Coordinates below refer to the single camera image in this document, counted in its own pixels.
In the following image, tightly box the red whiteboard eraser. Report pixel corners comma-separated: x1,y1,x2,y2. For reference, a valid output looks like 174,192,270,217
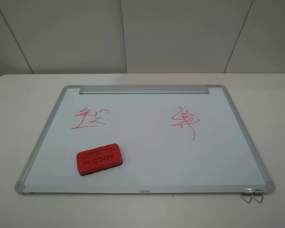
76,143,123,176

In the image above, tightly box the white aluminium-framed whiteboard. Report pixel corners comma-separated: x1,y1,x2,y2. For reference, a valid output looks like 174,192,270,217
15,85,275,194

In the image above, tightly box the grey whiteboard pen tray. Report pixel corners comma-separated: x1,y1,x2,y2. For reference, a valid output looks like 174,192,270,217
79,85,209,95

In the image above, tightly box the left metal hanging clip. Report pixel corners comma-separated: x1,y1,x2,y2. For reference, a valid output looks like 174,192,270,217
241,189,254,204

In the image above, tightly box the metal hanging clip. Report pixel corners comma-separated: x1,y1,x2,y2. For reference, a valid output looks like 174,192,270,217
241,189,254,204
251,189,264,204

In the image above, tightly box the right metal hanging clip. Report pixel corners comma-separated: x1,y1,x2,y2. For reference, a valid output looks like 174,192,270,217
251,189,264,204

